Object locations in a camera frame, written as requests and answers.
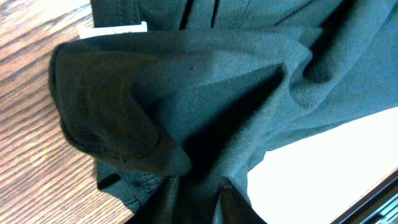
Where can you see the black t-shirt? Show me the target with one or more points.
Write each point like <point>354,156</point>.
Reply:
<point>214,85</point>

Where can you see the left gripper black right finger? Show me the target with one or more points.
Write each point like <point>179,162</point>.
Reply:
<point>235,209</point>

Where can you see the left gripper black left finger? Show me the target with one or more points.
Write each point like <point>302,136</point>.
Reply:
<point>159,209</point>

